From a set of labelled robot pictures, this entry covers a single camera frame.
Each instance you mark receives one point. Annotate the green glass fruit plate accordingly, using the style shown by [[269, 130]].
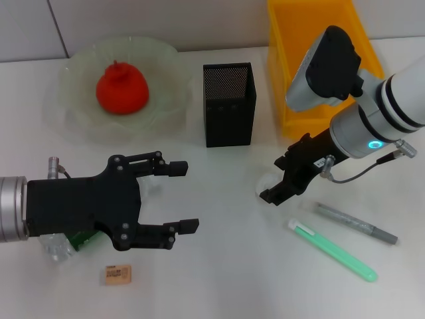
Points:
[[159, 93]]

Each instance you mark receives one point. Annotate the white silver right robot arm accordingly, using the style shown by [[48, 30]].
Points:
[[365, 99]]

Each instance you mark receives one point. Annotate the grey marker pen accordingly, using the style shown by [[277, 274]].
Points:
[[355, 224]]

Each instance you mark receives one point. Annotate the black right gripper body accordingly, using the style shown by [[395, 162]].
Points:
[[312, 163]]

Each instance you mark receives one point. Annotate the clear green-label plastic bottle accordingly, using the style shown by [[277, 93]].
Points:
[[56, 247]]

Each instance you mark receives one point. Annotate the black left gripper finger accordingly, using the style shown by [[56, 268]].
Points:
[[176, 168], [187, 226]]

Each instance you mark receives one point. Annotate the black mesh pen holder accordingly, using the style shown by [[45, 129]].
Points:
[[229, 109]]

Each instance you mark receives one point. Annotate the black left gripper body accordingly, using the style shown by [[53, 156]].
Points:
[[83, 206]]

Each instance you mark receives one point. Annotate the yellow plastic bin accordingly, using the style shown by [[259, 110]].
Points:
[[279, 66]]

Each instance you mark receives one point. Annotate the white paper ball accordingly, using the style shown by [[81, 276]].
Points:
[[265, 182]]

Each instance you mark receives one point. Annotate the small tan eraser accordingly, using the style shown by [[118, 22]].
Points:
[[116, 274]]

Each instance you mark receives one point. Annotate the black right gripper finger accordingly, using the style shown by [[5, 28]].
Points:
[[280, 163], [274, 195]]

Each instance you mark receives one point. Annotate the red-orange knitted orange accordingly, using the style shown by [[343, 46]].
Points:
[[123, 88]]

